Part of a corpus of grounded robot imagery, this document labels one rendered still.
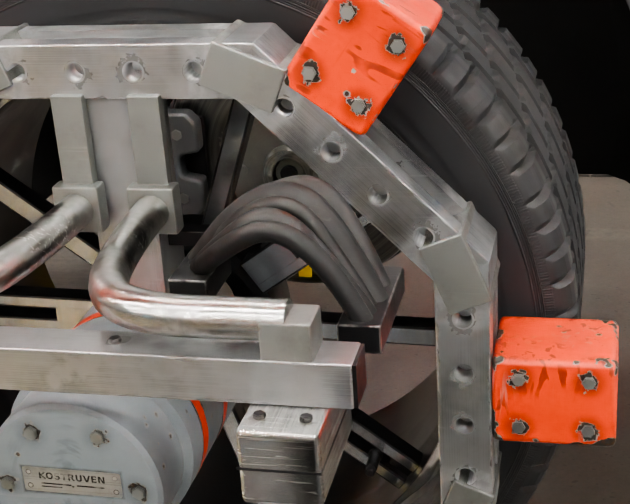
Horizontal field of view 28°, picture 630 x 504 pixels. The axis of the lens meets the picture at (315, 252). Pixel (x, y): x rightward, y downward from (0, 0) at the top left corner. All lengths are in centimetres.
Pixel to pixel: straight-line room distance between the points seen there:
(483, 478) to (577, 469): 145
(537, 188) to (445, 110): 9
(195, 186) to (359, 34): 65
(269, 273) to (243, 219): 26
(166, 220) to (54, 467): 19
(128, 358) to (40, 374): 6
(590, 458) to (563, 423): 151
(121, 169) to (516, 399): 33
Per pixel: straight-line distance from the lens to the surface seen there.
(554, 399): 93
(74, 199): 92
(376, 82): 85
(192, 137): 145
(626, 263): 326
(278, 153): 140
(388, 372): 274
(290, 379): 73
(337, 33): 85
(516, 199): 96
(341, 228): 79
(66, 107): 92
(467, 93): 94
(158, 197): 91
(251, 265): 104
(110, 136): 93
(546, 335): 95
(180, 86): 89
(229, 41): 87
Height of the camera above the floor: 132
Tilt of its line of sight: 23 degrees down
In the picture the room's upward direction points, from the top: 4 degrees counter-clockwise
